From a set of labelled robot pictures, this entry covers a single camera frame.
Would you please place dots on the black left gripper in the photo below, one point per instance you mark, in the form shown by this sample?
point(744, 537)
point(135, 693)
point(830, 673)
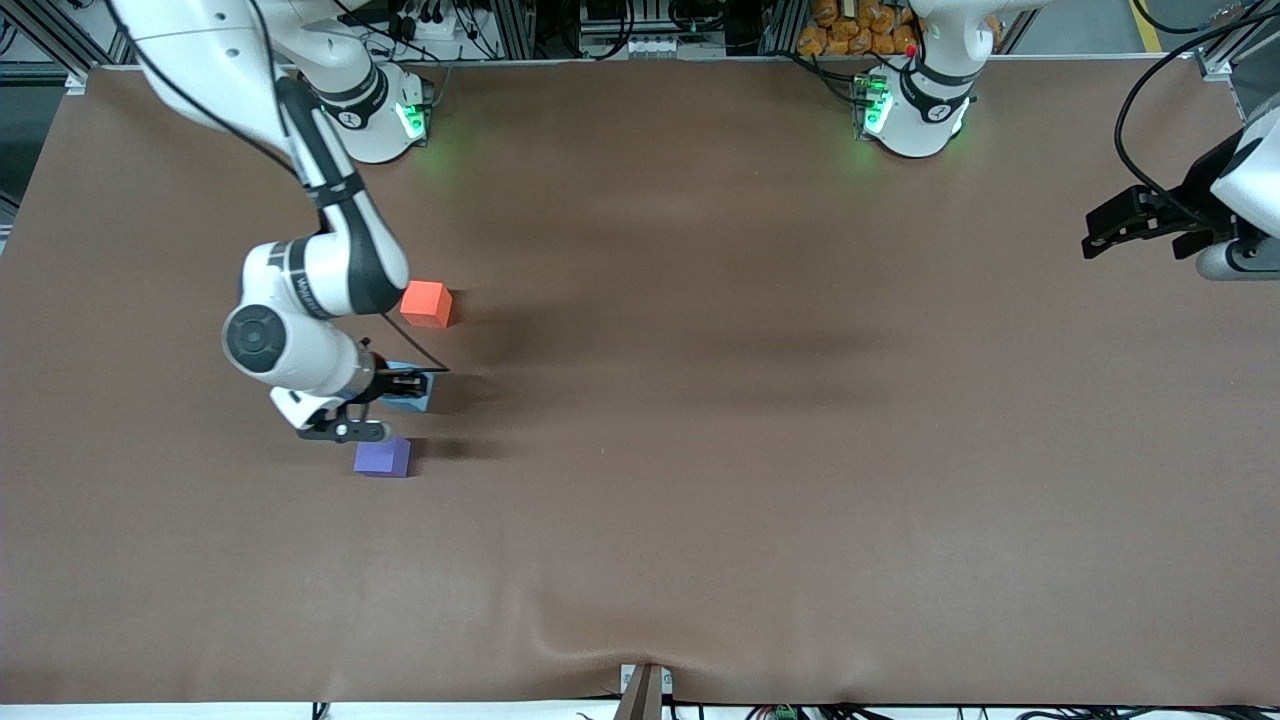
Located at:
point(1197, 191)

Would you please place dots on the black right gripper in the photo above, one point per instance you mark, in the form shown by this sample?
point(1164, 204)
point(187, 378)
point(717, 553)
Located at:
point(384, 384)

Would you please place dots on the light blue foam block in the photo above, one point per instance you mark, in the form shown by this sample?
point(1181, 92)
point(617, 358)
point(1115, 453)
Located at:
point(415, 403)

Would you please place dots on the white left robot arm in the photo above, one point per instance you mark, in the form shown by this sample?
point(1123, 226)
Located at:
point(925, 100)

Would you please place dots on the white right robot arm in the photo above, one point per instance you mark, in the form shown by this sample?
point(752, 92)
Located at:
point(290, 350)

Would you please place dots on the orange foam block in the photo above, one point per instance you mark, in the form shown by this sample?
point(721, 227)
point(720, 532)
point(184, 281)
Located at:
point(425, 303)

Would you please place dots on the purple foam block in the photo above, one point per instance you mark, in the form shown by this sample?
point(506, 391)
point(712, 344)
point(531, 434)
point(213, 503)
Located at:
point(385, 460)

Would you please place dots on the white terminal block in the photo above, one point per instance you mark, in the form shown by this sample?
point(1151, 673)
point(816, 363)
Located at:
point(660, 47)

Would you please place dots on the brown table cover mat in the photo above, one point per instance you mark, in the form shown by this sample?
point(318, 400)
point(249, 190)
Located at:
point(640, 450)

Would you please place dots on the pile of orange packaged snacks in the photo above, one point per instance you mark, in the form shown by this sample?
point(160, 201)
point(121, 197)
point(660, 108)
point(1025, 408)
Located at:
point(850, 35)

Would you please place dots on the white power strip with plugs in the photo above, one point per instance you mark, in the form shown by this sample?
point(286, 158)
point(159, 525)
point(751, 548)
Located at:
point(440, 28)

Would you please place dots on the green plug connector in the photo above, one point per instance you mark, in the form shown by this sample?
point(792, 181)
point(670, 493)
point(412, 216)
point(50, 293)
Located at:
point(785, 713)

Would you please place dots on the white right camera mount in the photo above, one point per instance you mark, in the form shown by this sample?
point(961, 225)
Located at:
point(300, 405)

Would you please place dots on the aluminium side frame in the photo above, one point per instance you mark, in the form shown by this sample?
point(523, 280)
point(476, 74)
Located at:
point(1215, 68)
point(90, 45)

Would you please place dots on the aluminium profile post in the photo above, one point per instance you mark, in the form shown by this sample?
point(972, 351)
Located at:
point(515, 30)
point(780, 28)

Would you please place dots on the metal table edge bracket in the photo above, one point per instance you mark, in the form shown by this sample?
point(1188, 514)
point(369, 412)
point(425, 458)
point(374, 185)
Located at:
point(645, 695)

